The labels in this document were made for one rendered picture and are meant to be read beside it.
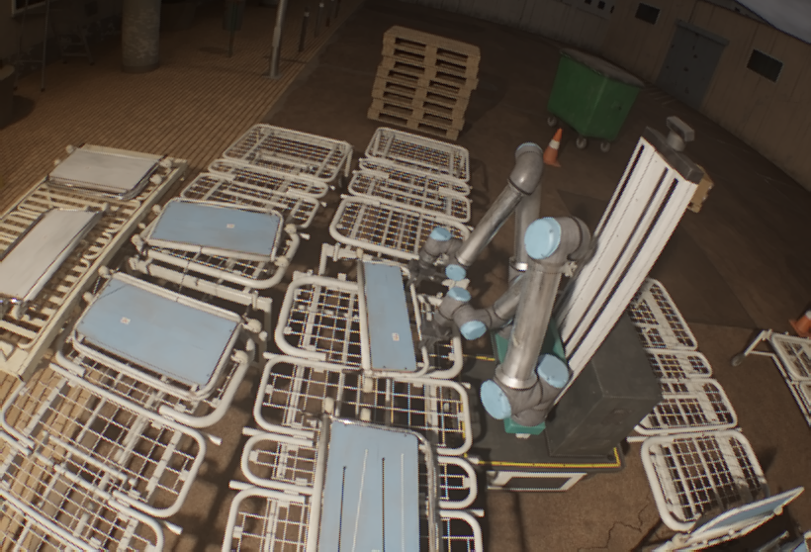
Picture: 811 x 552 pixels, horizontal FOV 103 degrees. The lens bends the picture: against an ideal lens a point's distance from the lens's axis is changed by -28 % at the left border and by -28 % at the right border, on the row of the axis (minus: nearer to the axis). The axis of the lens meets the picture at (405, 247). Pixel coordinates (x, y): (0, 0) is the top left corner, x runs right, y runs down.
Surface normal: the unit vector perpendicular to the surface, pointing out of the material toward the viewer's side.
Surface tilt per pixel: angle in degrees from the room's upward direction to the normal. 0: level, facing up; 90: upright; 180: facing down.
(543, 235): 83
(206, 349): 7
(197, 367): 7
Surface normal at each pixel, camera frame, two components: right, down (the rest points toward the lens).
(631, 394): 0.22, -0.79
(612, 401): -0.02, 0.58
